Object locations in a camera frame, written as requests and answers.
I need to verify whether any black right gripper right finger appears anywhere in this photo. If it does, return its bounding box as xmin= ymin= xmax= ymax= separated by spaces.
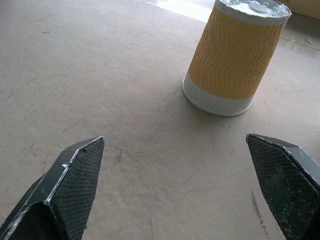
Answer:
xmin=245 ymin=133 xmax=320 ymax=240

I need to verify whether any orange ribbed paper cup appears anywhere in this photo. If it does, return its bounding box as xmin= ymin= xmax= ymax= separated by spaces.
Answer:
xmin=181 ymin=0 xmax=293 ymax=117

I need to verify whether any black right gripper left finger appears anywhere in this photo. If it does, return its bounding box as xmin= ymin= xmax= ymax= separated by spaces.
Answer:
xmin=0 ymin=136 xmax=106 ymax=240

